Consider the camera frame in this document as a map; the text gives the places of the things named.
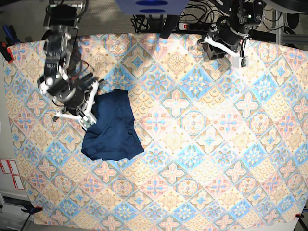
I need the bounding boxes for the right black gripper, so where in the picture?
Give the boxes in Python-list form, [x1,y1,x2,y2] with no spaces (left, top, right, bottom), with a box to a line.
[37,73,102,122]

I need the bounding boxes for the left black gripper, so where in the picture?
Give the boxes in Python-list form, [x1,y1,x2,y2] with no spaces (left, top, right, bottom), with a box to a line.
[197,16,250,68]

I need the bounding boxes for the blue long-sleeve T-shirt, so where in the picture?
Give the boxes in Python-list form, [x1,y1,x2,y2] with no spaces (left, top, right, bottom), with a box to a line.
[81,89,144,161]

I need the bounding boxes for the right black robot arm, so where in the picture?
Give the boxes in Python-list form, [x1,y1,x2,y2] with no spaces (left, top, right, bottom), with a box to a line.
[37,0,104,130]

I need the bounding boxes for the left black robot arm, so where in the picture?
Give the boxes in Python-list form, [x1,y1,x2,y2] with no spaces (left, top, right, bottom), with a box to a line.
[198,0,264,68]

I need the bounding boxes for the white power strip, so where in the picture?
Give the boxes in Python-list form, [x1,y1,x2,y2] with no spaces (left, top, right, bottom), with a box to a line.
[178,22,215,32]

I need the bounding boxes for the black round speaker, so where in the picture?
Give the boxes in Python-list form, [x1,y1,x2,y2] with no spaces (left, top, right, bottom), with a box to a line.
[286,13,300,30]

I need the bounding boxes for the black red table clamp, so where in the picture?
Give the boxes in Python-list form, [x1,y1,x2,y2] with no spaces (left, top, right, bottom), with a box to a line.
[0,42,14,63]

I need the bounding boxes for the white red labels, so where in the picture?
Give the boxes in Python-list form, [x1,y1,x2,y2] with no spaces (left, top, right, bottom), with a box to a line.
[0,158,25,190]

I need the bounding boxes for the blue box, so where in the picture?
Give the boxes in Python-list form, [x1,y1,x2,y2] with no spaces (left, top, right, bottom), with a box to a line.
[116,0,188,15]

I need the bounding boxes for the patterned tablecloth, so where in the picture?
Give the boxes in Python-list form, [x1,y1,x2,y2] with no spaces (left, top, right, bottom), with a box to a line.
[3,34,308,231]

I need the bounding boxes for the black orange clamp lower-left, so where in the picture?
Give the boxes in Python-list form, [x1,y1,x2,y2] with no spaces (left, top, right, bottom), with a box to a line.
[21,205,43,215]

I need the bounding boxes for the black orange clamp lower-right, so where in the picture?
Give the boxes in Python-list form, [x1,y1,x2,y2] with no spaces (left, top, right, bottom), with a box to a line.
[295,214,305,218]

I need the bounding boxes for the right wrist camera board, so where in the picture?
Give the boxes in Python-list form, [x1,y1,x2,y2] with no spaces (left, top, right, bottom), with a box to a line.
[79,116,97,131]

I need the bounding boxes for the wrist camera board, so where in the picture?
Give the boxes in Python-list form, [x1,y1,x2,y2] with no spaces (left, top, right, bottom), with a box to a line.
[79,116,97,131]
[241,57,249,67]

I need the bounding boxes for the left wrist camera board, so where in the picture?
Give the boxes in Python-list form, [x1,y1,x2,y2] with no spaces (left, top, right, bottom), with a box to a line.
[241,57,249,67]

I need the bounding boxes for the aluminium frame profile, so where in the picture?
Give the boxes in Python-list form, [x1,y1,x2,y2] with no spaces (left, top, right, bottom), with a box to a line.
[275,10,308,46]

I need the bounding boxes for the black stand post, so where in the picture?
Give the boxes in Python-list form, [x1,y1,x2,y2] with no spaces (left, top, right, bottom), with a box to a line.
[159,15,180,39]

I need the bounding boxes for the black cable bundle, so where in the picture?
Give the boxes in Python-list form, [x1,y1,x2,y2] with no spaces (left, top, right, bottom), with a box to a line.
[131,14,167,33]

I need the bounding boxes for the blue handled clamp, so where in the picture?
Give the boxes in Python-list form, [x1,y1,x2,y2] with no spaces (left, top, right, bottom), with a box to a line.
[2,25,20,46]

